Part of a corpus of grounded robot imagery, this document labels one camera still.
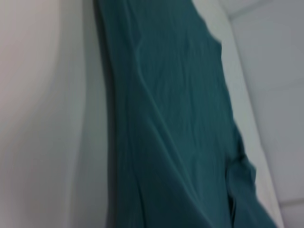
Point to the teal blue t-shirt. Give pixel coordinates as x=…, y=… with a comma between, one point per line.
x=178, y=118

